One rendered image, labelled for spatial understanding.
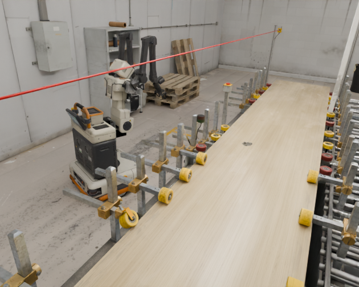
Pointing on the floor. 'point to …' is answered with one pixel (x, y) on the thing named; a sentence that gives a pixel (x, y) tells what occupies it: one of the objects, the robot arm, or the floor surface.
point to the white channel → (346, 54)
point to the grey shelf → (96, 67)
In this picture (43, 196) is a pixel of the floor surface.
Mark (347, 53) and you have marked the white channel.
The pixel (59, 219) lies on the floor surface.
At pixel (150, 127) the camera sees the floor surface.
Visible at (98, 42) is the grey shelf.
